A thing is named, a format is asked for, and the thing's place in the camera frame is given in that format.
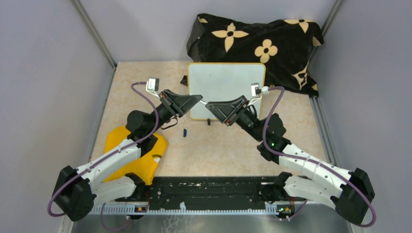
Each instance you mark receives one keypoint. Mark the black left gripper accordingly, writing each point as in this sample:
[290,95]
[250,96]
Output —
[181,104]

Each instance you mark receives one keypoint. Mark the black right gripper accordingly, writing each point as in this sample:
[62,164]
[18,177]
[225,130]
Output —
[224,111]

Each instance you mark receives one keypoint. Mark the white whiteboard yellow frame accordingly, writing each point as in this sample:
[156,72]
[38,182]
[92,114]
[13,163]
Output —
[222,82]

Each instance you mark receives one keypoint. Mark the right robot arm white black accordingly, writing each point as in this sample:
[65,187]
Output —
[349,193]

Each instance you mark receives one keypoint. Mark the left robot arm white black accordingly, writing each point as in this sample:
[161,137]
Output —
[78,190]

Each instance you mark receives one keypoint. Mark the yellow cloth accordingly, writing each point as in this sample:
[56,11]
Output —
[145,166]

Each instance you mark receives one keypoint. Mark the black floral pillow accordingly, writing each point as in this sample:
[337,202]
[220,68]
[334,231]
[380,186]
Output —
[283,46]

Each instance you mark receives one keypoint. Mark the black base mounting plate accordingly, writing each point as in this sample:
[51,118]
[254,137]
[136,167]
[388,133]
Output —
[213,194]

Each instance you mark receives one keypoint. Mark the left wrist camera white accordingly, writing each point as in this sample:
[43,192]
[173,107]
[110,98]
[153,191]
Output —
[152,85]

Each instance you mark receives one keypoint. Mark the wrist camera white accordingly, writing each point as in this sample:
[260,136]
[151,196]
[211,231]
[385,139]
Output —
[152,85]
[257,93]

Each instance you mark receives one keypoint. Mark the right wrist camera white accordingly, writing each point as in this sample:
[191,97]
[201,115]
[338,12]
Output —
[257,93]

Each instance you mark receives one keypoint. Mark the aluminium front rail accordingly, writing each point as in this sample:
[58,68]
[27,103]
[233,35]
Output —
[142,208]

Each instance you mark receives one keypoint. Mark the left aluminium frame post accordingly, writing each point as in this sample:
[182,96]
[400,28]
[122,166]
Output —
[88,23]

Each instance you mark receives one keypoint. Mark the aluminium frame post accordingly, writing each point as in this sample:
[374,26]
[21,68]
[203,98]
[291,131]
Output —
[338,4]
[88,23]

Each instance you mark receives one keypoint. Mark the right aluminium frame post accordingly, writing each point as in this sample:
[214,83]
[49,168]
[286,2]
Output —
[338,4]

